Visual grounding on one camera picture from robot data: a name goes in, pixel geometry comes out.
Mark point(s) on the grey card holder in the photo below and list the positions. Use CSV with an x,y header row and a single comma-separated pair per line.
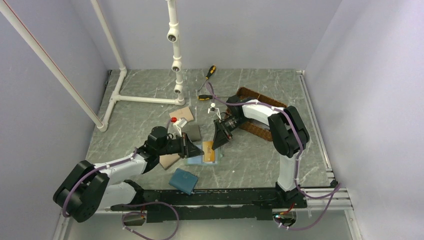
x,y
193,132

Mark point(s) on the beige card holder far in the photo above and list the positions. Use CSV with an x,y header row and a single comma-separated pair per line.
x,y
184,112

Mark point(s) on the brown woven divided basket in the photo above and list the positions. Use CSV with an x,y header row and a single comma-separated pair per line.
x,y
257,115

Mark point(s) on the black yellow screwdriver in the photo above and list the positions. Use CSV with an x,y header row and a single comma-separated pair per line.
x,y
204,97
209,74

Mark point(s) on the black yellow screwdriver far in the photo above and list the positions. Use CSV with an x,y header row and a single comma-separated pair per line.
x,y
209,74

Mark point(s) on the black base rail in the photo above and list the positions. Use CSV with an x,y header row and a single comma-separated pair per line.
x,y
214,204

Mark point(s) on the green card holder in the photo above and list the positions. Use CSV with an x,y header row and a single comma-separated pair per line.
x,y
198,161

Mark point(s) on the beige card holder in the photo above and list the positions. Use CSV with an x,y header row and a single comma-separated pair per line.
x,y
166,161
184,112

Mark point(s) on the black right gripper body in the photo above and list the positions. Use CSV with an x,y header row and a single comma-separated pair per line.
x,y
232,122

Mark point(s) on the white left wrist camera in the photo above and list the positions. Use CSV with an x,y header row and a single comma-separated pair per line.
x,y
178,124

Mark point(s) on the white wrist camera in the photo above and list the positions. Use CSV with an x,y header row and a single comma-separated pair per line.
x,y
178,124
214,110

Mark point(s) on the blue card holder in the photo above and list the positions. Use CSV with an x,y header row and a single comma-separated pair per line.
x,y
183,180

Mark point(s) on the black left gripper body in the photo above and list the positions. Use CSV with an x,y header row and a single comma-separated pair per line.
x,y
177,145

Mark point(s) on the beige card holder near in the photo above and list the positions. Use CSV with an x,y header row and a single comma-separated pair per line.
x,y
166,161

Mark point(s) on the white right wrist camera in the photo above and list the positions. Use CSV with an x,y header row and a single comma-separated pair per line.
x,y
214,110

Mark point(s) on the white PVC pipe frame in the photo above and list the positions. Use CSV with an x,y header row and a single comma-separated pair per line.
x,y
50,71

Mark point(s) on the black yellow screwdriver near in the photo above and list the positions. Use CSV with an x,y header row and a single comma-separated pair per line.
x,y
204,97

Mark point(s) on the aluminium front rail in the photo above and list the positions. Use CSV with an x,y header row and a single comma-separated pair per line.
x,y
320,197

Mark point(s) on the gold VIP credit card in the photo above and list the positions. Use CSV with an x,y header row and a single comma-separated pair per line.
x,y
209,153

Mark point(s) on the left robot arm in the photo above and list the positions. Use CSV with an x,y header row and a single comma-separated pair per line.
x,y
90,187

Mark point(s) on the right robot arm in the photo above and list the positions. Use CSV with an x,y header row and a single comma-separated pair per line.
x,y
289,135

